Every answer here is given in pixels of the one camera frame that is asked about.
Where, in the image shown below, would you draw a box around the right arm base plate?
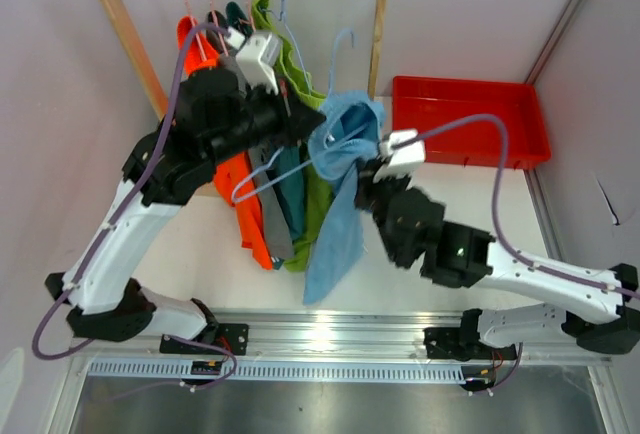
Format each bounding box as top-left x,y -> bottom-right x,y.
423,327 -> 517,362

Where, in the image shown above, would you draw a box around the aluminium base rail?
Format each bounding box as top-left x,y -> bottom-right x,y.
79,309 -> 612,366

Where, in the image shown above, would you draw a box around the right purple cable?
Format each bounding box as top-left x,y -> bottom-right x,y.
394,113 -> 640,300

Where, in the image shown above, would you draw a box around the light blue shorts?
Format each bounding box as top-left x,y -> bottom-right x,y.
303,91 -> 386,306

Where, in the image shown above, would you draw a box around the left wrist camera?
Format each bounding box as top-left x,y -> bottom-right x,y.
225,27 -> 282,95

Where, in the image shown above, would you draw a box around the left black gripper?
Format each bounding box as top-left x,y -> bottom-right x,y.
205,74 -> 326,169

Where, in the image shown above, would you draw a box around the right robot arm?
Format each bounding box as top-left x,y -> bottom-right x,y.
355,160 -> 639,361

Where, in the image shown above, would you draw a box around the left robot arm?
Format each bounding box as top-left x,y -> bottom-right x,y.
46,67 -> 325,354

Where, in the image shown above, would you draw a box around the lime green shorts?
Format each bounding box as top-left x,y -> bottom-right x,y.
252,12 -> 332,273

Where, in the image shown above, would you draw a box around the purple cable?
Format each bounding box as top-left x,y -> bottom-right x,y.
31,21 -> 241,390
394,113 -> 640,300

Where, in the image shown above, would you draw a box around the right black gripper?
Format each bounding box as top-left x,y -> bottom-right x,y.
353,159 -> 411,266

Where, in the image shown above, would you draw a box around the blue wire hanger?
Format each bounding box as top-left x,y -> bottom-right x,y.
252,0 -> 314,101
229,27 -> 374,205

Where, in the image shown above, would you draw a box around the white slotted cable duct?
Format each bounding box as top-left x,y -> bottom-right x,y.
88,358 -> 465,385

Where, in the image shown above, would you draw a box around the red plastic bin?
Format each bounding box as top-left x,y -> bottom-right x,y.
391,75 -> 553,170

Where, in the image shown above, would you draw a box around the orange shorts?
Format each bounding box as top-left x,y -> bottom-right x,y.
174,16 -> 273,270

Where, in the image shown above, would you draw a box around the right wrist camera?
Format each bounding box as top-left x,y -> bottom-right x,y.
373,129 -> 426,183

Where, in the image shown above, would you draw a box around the grey shorts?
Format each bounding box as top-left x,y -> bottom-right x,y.
207,10 -> 293,270

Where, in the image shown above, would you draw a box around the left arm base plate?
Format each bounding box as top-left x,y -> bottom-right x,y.
159,323 -> 250,356

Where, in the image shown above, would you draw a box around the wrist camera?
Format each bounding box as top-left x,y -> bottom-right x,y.
225,27 -> 282,95
373,129 -> 426,183

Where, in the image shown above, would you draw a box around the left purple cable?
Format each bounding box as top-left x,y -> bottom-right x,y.
31,21 -> 241,390

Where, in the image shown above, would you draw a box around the teal shorts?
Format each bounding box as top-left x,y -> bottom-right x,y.
225,0 -> 308,260

